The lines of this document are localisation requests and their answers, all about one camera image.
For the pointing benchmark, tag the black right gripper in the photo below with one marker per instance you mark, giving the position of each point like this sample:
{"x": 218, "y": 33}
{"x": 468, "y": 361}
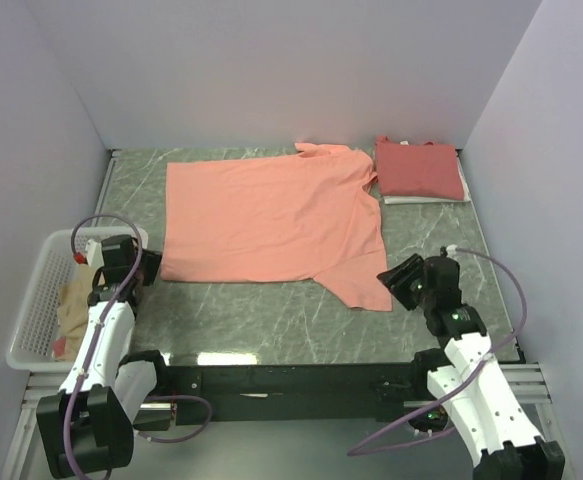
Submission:
{"x": 411, "y": 266}

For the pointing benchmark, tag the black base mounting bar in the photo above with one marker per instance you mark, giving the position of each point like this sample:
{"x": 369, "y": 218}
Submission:
{"x": 380, "y": 391}

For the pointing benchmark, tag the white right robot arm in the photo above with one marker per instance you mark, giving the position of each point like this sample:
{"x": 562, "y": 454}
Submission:
{"x": 471, "y": 393}

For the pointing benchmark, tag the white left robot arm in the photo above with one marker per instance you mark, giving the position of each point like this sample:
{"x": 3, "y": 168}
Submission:
{"x": 87, "y": 426}

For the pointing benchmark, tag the salmon pink t-shirt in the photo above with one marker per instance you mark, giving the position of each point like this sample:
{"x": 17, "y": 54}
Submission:
{"x": 309, "y": 215}

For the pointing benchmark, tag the beige t-shirt in basket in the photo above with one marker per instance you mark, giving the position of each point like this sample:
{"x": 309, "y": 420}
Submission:
{"x": 72, "y": 312}

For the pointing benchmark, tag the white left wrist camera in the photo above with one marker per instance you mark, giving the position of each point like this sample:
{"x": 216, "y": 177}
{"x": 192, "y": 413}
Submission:
{"x": 92, "y": 256}

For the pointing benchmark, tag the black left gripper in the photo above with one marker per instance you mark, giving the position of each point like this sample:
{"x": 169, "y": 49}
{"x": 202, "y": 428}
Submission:
{"x": 151, "y": 261}

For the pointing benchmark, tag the folded red t-shirt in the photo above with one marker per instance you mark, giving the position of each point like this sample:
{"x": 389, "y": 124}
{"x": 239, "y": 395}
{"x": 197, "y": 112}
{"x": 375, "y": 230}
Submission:
{"x": 428, "y": 170}

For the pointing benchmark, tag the white plastic laundry basket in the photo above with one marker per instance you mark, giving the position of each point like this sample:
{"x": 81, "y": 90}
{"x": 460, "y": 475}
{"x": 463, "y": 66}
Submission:
{"x": 37, "y": 327}

